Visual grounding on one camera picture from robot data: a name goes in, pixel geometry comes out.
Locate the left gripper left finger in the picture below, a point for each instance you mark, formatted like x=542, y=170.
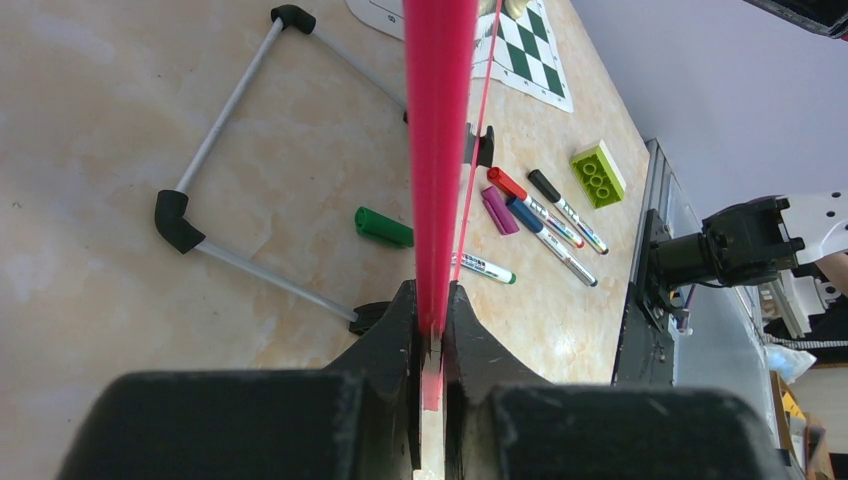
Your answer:
x=381, y=431

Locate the red whiteboard marker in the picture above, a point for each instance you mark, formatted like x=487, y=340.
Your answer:
x=510, y=187

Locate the black whiteboard marker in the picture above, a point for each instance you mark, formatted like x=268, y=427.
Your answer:
x=542, y=184

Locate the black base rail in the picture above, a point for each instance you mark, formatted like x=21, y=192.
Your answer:
x=646, y=348

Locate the blue whiteboard marker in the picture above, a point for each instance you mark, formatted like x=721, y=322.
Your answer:
x=535, y=225

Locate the magenta marker cap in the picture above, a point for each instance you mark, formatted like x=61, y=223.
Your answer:
x=494, y=204

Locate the pink framed whiteboard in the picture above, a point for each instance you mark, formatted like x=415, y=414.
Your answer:
x=438, y=45

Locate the person forearm in background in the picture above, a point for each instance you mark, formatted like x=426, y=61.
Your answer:
x=835, y=268

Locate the green white chessboard mat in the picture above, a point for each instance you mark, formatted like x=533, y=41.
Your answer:
x=515, y=44

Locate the green white toy brick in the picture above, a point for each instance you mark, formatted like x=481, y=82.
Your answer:
x=598, y=174

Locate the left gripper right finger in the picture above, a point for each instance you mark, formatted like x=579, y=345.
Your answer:
x=477, y=366

